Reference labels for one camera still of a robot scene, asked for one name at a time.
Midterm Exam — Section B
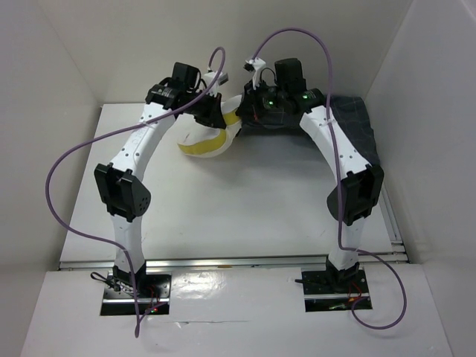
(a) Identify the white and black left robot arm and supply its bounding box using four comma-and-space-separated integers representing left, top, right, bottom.
94, 62, 228, 297

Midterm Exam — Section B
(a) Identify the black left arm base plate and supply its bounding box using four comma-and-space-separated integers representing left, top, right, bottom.
90, 271, 172, 316

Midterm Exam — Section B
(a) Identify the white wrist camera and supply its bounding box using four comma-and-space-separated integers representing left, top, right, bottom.
202, 71, 228, 97
244, 57, 266, 89

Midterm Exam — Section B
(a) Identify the white pillow with yellow edge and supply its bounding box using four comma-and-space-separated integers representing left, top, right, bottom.
177, 94, 242, 158

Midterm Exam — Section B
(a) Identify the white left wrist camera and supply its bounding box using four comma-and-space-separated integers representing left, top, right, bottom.
202, 71, 228, 97

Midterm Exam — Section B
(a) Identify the aluminium frame rail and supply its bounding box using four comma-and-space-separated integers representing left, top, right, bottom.
57, 193, 410, 271

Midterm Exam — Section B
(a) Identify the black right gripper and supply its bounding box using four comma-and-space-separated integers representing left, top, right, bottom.
234, 77, 286, 121

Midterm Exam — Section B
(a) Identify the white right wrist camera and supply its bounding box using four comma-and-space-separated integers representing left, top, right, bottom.
244, 57, 266, 89

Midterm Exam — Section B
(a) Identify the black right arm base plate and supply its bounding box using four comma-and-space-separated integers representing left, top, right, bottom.
295, 269, 373, 312

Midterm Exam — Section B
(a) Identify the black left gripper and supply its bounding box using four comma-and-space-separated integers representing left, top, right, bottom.
186, 89, 227, 128

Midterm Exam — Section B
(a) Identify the dark grey checked pillowcase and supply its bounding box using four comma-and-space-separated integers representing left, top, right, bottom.
242, 96, 380, 165

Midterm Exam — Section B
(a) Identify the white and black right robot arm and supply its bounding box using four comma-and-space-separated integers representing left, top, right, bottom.
237, 58, 384, 292

